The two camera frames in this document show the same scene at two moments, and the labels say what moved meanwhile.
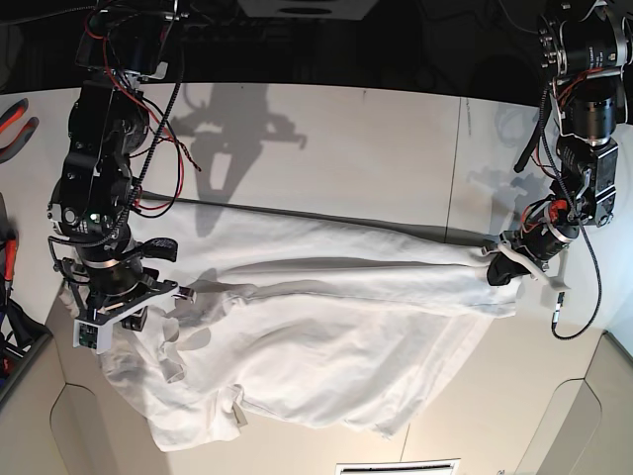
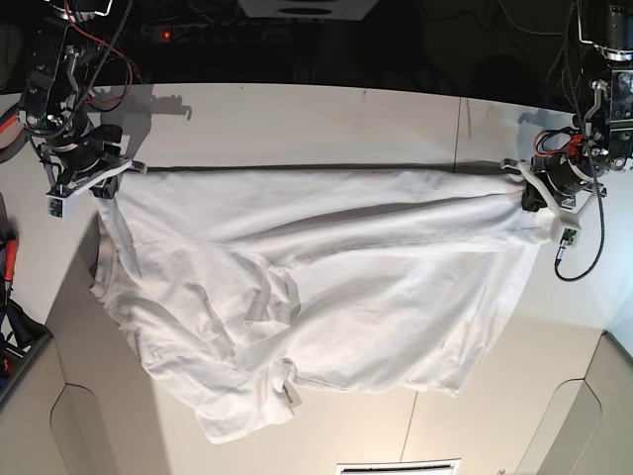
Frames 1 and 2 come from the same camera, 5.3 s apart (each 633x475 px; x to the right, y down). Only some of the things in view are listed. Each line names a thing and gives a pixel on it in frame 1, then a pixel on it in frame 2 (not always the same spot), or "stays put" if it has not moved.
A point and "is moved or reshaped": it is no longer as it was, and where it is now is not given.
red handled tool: x=10 y=247 stays put
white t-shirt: x=295 y=325 is moved or reshaped
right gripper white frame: x=507 y=264 -> x=535 y=197
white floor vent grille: x=408 y=467 stays put
